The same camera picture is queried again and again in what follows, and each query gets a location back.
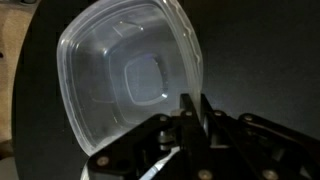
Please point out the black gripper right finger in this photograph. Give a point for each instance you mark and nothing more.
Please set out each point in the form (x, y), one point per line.
(260, 150)

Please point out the clear plastic bowl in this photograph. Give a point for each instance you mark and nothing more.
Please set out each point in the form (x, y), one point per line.
(126, 76)

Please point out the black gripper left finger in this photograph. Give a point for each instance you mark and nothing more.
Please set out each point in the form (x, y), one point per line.
(166, 146)

